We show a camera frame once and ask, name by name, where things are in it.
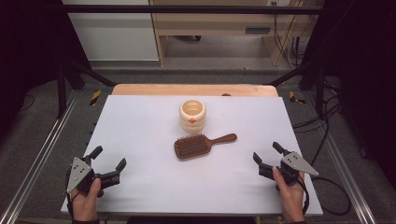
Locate bundle of hanging cables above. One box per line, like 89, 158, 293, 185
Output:
271, 2, 314, 69

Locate white cabinet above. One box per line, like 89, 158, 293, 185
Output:
61, 0, 161, 63

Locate person's right hand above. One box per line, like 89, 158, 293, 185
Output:
272, 166, 306, 224

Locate person's left hand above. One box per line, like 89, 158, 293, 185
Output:
70, 177, 103, 223

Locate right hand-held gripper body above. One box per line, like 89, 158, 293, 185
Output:
258, 150, 320, 188

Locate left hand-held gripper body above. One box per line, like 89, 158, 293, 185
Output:
65, 155, 121, 196

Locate white table board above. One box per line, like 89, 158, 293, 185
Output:
60, 94, 324, 217

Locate light wooden desk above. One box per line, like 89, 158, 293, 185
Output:
148, 0, 325, 67

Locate black curtain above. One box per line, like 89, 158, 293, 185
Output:
0, 0, 92, 139
301, 0, 396, 183

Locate thin black floor cable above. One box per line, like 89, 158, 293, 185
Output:
18, 93, 36, 114

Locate aluminium floor rail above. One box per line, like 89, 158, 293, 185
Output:
0, 90, 79, 224
303, 92, 378, 224

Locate yellow black tape strip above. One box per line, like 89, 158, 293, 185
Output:
89, 89, 103, 107
288, 90, 307, 105

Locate black looped floor cable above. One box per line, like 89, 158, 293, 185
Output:
310, 175, 353, 217

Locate black floor cables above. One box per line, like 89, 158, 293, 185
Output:
291, 77, 342, 166

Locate light wooden table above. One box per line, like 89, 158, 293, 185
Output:
110, 83, 279, 98

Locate brown wooden hairbrush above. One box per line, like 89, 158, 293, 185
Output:
174, 133, 238, 161

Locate cream ceramic cup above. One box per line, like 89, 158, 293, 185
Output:
178, 99, 207, 134

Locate right hand-held gripper cable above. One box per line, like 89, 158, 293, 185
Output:
295, 177, 311, 217

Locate black metal stand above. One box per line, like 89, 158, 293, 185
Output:
56, 58, 118, 119
266, 60, 327, 119

